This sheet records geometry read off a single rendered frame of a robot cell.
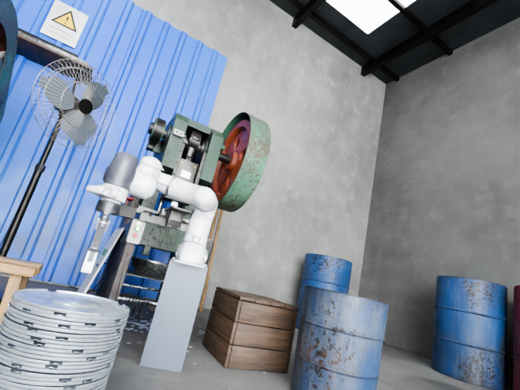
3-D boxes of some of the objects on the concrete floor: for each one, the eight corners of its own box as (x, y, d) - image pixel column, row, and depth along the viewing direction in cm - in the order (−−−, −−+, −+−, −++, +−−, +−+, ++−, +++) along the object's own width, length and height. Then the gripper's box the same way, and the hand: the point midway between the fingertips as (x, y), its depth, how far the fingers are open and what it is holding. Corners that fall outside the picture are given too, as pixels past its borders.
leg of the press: (108, 332, 170) (157, 180, 193) (86, 329, 165) (138, 174, 188) (100, 301, 249) (135, 196, 272) (84, 299, 244) (122, 193, 267)
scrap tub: (398, 420, 136) (408, 308, 148) (327, 422, 117) (346, 293, 129) (331, 381, 172) (344, 294, 184) (269, 378, 153) (288, 281, 165)
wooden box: (287, 373, 168) (299, 307, 177) (224, 367, 153) (240, 295, 162) (255, 350, 203) (267, 296, 212) (201, 343, 188) (216, 286, 197)
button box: (111, 331, 168) (146, 222, 184) (59, 326, 157) (101, 210, 172) (98, 291, 293) (120, 228, 308) (69, 286, 281) (93, 221, 297)
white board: (72, 311, 196) (123, 227, 216) (73, 298, 238) (115, 228, 259) (74, 312, 196) (124, 227, 217) (74, 298, 238) (117, 229, 259)
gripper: (123, 203, 101) (97, 276, 95) (121, 206, 112) (98, 272, 106) (98, 196, 98) (70, 271, 92) (98, 200, 109) (74, 268, 103)
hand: (89, 261), depth 100 cm, fingers closed
